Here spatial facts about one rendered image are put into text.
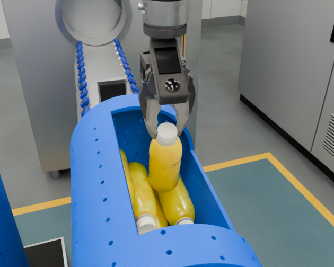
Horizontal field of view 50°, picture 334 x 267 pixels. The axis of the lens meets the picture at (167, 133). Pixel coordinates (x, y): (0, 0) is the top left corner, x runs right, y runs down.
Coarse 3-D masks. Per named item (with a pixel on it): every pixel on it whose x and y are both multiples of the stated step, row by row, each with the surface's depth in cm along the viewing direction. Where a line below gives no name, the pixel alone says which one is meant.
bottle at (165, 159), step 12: (156, 144) 68; (168, 144) 68; (180, 144) 70; (156, 156) 69; (168, 156) 69; (180, 156) 71; (156, 168) 72; (168, 168) 71; (156, 180) 76; (168, 180) 75
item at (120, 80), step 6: (102, 78) 124; (108, 78) 124; (114, 78) 124; (120, 78) 124; (102, 84) 121; (108, 84) 122; (114, 84) 122; (120, 84) 123; (126, 84) 125; (102, 90) 122; (108, 90) 123; (114, 90) 123; (120, 90) 124; (126, 90) 126; (102, 96) 123; (108, 96) 124; (114, 96) 125
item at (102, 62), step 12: (84, 48) 195; (96, 48) 196; (108, 48) 196; (96, 60) 180; (108, 60) 180; (120, 60) 180; (96, 72) 168; (108, 72) 168; (120, 72) 168; (96, 84) 157; (96, 96) 147
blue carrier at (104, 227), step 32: (128, 96) 79; (96, 128) 72; (128, 128) 84; (96, 160) 64; (128, 160) 89; (192, 160) 84; (96, 192) 57; (128, 192) 54; (192, 192) 82; (96, 224) 52; (128, 224) 49; (192, 224) 48; (224, 224) 67; (96, 256) 48; (128, 256) 45; (160, 256) 43; (192, 256) 43; (224, 256) 44; (256, 256) 51
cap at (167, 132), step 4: (160, 124) 68; (164, 124) 68; (168, 124) 68; (172, 124) 68; (160, 128) 67; (164, 128) 67; (168, 128) 67; (172, 128) 67; (176, 128) 67; (160, 132) 66; (164, 132) 67; (168, 132) 67; (172, 132) 67; (176, 132) 67; (160, 136) 66; (164, 136) 66; (168, 136) 66; (172, 136) 66; (176, 136) 67; (160, 140) 67; (164, 140) 66; (168, 140) 66; (172, 140) 67
